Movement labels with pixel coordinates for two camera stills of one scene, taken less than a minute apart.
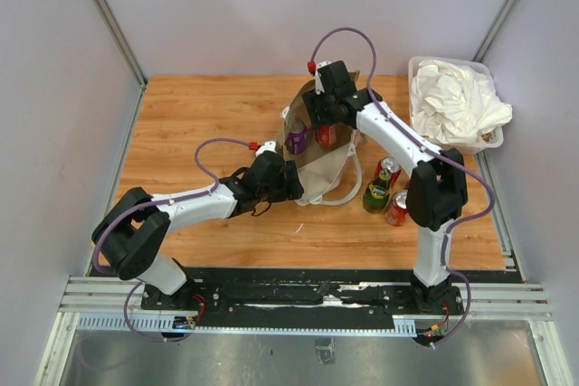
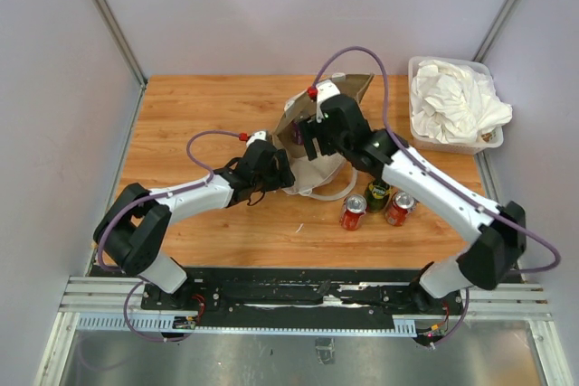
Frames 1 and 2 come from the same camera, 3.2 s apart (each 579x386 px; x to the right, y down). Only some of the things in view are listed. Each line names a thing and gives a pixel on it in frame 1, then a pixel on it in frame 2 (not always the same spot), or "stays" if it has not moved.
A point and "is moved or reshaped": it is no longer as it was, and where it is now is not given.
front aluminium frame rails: (101, 294) stays
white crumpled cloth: (455, 103) stays
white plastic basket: (489, 140) stays
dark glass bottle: (376, 193) stays
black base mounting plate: (268, 294) stays
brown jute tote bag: (331, 175) is moved or reshaped
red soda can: (327, 136) is moved or reshaped
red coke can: (397, 213) stays
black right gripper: (317, 117) to (311, 128)
